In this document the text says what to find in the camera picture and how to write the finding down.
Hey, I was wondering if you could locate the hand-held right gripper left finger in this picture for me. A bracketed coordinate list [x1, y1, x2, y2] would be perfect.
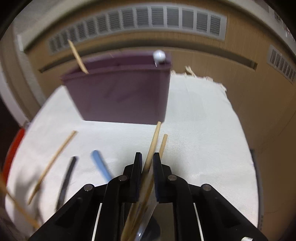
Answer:
[29, 152, 142, 241]

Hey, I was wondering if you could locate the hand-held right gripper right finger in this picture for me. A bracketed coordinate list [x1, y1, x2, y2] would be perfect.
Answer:
[153, 152, 269, 241]

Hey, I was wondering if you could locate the wooden chopstick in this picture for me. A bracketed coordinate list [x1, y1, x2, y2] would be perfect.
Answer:
[129, 134, 168, 241]
[28, 130, 77, 205]
[0, 178, 41, 229]
[68, 39, 89, 75]
[121, 121, 162, 241]

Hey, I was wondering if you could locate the purple utensil holder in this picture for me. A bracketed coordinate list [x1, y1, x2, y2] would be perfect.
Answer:
[60, 51, 172, 124]

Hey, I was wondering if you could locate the white cloth mat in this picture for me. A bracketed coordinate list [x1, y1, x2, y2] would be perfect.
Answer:
[5, 71, 259, 235]

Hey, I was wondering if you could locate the red object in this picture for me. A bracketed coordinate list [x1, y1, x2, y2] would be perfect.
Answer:
[8, 128, 26, 168]

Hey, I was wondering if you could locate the long cabinet vent grille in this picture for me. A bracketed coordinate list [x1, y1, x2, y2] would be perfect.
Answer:
[48, 5, 227, 55]

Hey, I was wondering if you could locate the small cabinet vent grille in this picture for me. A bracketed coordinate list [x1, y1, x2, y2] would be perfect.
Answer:
[267, 45, 296, 84]

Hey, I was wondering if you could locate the blue utensil handle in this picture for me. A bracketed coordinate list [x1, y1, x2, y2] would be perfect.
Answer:
[91, 150, 113, 182]

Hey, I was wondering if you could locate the black utensil handle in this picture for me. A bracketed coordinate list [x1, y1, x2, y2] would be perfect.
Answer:
[55, 156, 77, 211]

